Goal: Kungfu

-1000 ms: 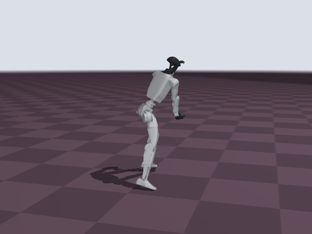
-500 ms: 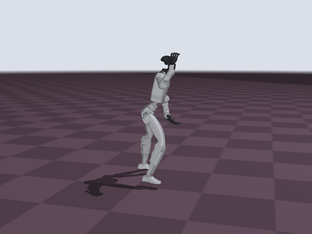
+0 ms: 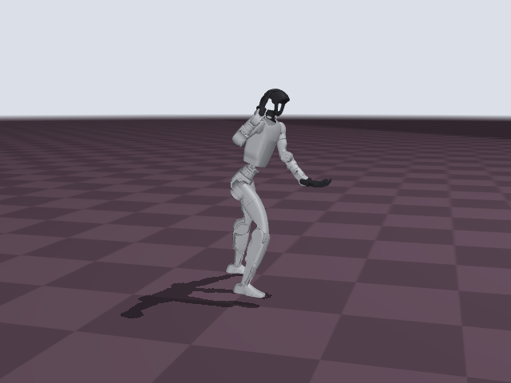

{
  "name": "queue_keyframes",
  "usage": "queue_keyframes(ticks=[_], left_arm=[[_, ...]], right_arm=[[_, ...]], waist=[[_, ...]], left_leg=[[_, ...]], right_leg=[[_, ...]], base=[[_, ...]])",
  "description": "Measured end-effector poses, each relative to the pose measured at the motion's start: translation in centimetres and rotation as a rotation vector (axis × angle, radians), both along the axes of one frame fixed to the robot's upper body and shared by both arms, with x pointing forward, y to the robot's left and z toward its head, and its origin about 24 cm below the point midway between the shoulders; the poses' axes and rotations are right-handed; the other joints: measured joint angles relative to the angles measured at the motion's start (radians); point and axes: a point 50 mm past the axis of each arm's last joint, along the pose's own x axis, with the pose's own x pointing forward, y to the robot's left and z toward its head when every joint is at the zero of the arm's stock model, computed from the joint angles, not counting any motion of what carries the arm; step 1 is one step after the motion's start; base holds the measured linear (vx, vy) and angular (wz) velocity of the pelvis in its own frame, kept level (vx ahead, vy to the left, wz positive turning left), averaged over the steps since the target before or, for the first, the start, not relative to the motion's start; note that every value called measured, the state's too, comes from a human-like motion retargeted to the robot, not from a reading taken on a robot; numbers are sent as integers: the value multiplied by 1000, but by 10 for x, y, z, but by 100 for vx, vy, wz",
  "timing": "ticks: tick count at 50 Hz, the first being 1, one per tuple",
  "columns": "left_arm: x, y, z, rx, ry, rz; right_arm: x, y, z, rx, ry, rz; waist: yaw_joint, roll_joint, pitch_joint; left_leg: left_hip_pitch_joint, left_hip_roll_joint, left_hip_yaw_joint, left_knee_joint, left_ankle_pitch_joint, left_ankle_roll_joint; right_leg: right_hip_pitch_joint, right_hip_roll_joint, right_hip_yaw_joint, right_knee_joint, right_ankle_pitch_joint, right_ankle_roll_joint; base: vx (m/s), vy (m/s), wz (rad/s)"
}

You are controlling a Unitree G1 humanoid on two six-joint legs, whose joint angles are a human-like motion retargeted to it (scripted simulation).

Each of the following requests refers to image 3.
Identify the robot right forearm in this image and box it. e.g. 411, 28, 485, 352
232, 109, 266, 138

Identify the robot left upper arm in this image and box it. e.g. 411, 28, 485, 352
277, 122, 293, 163

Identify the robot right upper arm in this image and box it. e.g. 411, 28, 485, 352
232, 120, 265, 147

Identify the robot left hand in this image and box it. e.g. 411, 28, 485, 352
299, 178, 331, 188

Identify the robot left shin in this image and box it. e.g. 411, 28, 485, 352
232, 225, 251, 267

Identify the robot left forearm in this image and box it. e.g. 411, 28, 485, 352
286, 157, 308, 186

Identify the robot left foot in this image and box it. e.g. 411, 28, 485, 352
226, 264, 245, 274

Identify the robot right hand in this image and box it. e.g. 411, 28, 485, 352
256, 89, 278, 116

